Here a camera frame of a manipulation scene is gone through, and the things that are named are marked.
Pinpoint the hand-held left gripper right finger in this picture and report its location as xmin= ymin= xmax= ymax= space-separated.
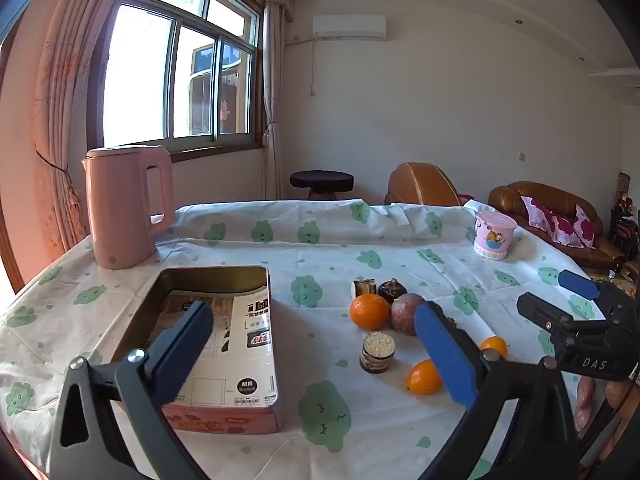
xmin=414 ymin=301 xmax=583 ymax=480

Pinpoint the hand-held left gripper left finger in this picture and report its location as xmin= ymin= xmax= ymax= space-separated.
xmin=46 ymin=299 xmax=216 ymax=480

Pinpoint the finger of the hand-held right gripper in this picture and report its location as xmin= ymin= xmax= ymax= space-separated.
xmin=516 ymin=292 xmax=577 ymax=334
xmin=557 ymin=270 xmax=608 ymax=302

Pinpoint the small orange kumquat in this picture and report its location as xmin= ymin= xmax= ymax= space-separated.
xmin=405 ymin=359 xmax=443 ymax=395
xmin=479 ymin=336 xmax=509 ymax=359

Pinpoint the purple passion fruit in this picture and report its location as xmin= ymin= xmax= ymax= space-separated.
xmin=390 ymin=293 xmax=428 ymax=336

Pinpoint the round layered cake snack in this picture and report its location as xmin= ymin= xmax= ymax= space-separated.
xmin=359 ymin=331 xmax=396 ymax=375

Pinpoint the pink metal tin box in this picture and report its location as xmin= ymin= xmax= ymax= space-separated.
xmin=111 ymin=266 xmax=280 ymax=435

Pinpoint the dark striped round snack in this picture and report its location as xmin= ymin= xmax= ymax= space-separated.
xmin=377 ymin=278 xmax=407 ymax=305

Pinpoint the orange mandarin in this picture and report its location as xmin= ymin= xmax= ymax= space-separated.
xmin=349 ymin=293 xmax=391 ymax=331

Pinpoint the person's right hand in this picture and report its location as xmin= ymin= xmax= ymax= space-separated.
xmin=574 ymin=375 xmax=632 ymax=432

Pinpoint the printed paper leaflet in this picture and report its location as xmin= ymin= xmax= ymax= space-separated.
xmin=150 ymin=287 xmax=278 ymax=408

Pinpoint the small floral pillow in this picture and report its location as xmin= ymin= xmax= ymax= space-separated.
xmin=572 ymin=204 xmax=597 ymax=250

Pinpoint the large floral pillow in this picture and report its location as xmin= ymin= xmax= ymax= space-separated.
xmin=521 ymin=196 xmax=576 ymax=246

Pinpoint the cluttered dark shelf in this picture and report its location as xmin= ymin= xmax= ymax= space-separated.
xmin=607 ymin=172 xmax=640 ymax=261

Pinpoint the pink cartoon cup with lid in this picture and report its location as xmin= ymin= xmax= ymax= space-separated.
xmin=473 ymin=211 xmax=518 ymax=262

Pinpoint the brown leather sofa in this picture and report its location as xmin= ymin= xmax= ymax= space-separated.
xmin=488 ymin=181 xmax=628 ymax=273

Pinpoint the pink electric kettle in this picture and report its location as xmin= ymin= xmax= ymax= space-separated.
xmin=81 ymin=145 xmax=176 ymax=270

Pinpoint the white tablecloth with green clouds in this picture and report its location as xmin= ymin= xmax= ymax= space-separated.
xmin=0 ymin=199 xmax=606 ymax=480

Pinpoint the brown leather armchair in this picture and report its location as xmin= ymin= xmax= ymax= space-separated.
xmin=384 ymin=162 xmax=463 ymax=207

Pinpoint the dark round stool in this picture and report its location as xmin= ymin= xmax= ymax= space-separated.
xmin=290 ymin=170 xmax=354 ymax=201

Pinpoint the pink patterned curtain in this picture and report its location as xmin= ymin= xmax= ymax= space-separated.
xmin=30 ymin=0 xmax=146 ymax=261

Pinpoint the sliding glass window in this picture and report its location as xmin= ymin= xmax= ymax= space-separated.
xmin=92 ymin=0 xmax=264 ymax=161

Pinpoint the beige curtain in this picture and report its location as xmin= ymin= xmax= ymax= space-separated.
xmin=235 ymin=0 xmax=293 ymax=201

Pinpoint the white air conditioner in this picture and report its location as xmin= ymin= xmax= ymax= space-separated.
xmin=312 ymin=15 xmax=387 ymax=41

